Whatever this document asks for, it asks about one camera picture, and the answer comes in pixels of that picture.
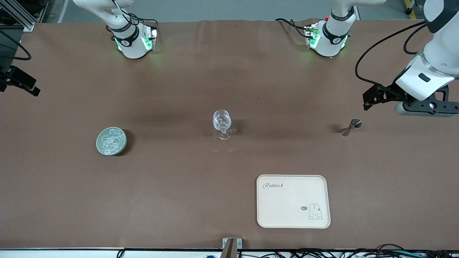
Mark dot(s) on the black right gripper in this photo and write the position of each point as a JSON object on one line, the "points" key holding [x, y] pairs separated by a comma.
{"points": [[15, 79]]}

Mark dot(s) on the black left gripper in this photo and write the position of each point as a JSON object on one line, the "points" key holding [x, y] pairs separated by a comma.
{"points": [[389, 90]]}

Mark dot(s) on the silver metal jigger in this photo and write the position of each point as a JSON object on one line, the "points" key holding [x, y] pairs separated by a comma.
{"points": [[355, 124]]}

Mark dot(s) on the cream rabbit print tray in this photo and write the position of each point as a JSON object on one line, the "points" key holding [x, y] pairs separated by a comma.
{"points": [[287, 204]]}

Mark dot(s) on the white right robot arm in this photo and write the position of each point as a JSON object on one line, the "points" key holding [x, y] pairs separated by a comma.
{"points": [[131, 44]]}

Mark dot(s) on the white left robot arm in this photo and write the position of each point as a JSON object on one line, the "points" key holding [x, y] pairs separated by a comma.
{"points": [[437, 61]]}

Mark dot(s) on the pile of clear ice cubes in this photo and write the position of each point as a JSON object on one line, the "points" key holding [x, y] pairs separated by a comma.
{"points": [[112, 141]]}

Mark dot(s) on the clear wine glass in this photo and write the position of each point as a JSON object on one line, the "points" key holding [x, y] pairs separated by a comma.
{"points": [[222, 122]]}

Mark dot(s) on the metal base connector panel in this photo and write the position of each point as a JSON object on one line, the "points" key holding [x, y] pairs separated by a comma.
{"points": [[152, 36], [311, 36]]}

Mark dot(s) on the green round bowl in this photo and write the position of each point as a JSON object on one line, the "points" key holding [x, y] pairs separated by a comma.
{"points": [[100, 147]]}

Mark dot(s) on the brown table cloth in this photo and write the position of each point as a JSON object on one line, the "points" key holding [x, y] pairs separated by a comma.
{"points": [[179, 89]]}

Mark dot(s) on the aluminium workcell frame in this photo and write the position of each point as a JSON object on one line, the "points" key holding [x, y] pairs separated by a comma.
{"points": [[25, 22]]}

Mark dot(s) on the grey metal bracket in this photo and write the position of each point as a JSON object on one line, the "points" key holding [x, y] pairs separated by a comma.
{"points": [[239, 243]]}

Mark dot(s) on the brown camera post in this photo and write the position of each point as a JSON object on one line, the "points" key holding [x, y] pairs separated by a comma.
{"points": [[230, 251]]}

